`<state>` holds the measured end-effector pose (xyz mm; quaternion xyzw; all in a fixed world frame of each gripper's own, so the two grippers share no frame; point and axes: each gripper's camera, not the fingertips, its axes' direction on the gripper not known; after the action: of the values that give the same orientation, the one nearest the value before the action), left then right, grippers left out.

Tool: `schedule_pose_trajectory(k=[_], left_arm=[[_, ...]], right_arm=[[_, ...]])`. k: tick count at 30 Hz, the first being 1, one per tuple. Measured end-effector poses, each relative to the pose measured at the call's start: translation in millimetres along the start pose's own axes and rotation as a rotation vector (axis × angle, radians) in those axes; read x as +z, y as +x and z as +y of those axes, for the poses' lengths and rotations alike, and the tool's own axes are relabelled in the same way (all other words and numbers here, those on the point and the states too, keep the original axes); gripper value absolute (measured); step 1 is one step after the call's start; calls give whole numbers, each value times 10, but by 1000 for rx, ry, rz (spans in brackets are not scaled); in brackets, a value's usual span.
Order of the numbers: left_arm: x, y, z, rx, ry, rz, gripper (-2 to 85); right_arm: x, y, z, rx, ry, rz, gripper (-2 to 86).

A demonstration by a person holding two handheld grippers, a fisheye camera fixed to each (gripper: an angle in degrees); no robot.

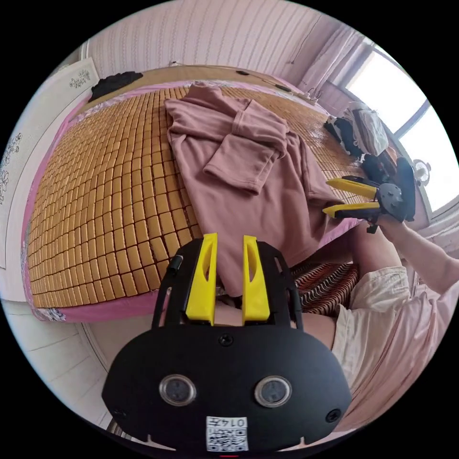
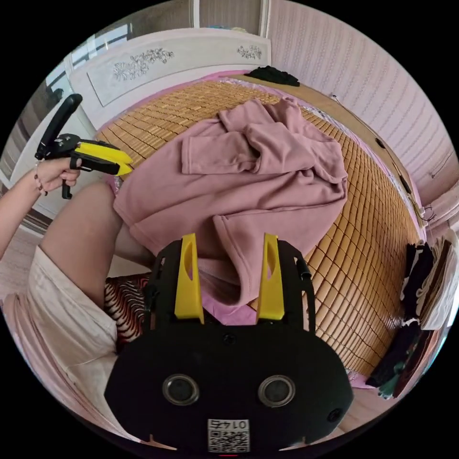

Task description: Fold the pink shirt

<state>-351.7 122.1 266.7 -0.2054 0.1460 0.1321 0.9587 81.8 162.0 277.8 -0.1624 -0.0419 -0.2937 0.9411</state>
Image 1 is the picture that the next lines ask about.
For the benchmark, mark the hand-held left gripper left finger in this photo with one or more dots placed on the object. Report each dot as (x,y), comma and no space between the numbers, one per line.
(201,283)

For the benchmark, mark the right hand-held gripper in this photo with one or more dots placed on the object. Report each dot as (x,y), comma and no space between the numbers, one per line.
(391,201)

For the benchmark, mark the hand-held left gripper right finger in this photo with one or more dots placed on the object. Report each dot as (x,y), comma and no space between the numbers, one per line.
(255,287)

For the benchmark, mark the pink shirt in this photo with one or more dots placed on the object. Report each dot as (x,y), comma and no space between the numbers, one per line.
(244,172)

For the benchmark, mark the person's right forearm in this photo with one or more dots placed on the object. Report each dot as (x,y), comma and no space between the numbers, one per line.
(426,251)

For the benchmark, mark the person's right hand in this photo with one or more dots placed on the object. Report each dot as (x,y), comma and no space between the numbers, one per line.
(392,227)

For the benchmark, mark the pile of clothes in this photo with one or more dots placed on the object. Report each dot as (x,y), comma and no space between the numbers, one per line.
(362,132)

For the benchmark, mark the small white fan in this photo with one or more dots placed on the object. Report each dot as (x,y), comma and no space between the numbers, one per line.
(421,171)

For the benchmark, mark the window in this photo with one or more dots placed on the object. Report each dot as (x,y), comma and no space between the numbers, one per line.
(405,107)

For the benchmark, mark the person's body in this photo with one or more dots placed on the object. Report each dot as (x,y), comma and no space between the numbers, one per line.
(387,322)

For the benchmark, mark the bed with woven mat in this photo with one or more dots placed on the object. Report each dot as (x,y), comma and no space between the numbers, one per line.
(100,201)

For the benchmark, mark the pink curtain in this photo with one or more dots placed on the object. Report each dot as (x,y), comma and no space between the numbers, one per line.
(335,61)

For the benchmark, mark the white cupboard with floral print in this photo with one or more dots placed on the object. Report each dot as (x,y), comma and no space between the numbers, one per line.
(39,150)

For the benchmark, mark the black garment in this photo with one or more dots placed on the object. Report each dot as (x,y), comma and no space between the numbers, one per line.
(111,84)

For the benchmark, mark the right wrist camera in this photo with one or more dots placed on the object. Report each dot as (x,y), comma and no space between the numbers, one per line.
(407,186)

